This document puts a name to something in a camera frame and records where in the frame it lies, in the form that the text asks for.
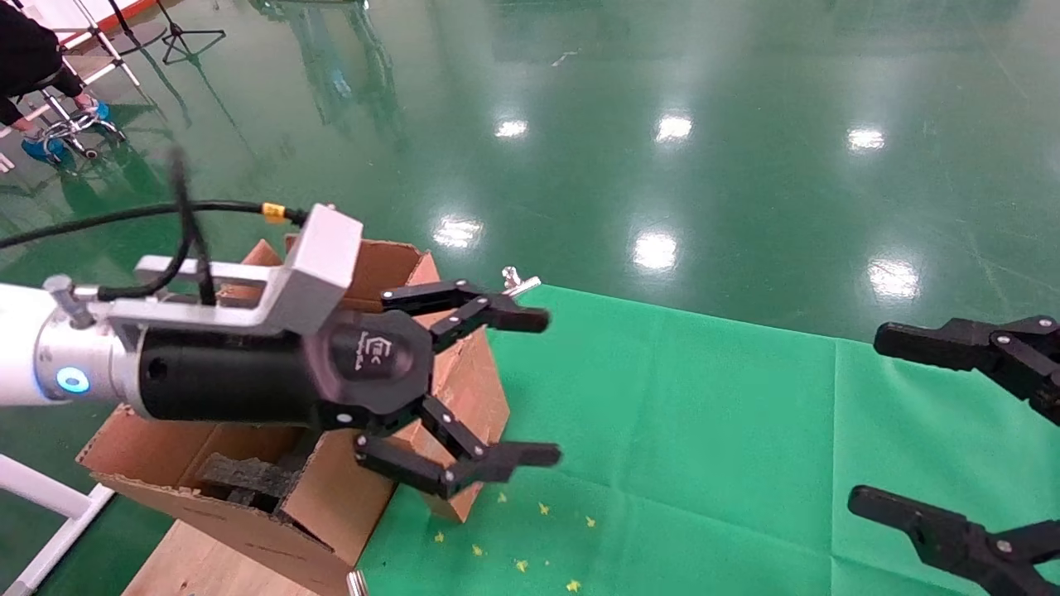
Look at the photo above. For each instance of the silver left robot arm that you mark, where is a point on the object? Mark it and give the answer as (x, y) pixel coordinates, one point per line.
(25, 348)

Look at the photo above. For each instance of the chrome chair base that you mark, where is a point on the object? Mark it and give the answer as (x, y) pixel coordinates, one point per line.
(79, 126)

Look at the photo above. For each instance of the green cloth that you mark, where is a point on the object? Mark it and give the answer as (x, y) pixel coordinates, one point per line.
(704, 463)

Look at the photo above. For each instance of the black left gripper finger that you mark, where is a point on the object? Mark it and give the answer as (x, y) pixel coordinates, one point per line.
(476, 313)
(513, 455)

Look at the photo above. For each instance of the large open cardboard carton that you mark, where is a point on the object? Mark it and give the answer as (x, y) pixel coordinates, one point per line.
(331, 497)

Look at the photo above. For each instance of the person in black clothes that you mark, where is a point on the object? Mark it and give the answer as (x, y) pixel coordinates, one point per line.
(25, 50)

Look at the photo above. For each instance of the black tripod stand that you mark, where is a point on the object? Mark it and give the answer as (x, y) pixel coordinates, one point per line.
(186, 37)

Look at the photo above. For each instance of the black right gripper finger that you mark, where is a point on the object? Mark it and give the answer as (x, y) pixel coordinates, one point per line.
(944, 534)
(952, 343)

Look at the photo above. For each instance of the blue shoe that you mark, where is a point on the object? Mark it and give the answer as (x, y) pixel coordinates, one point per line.
(101, 110)
(45, 151)

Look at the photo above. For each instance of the white metal frame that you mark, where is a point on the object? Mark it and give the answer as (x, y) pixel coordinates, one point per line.
(50, 497)

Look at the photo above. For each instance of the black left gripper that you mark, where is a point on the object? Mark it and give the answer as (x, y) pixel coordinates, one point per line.
(232, 377)

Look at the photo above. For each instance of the black foam block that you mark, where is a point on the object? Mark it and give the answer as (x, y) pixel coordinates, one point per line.
(248, 480)

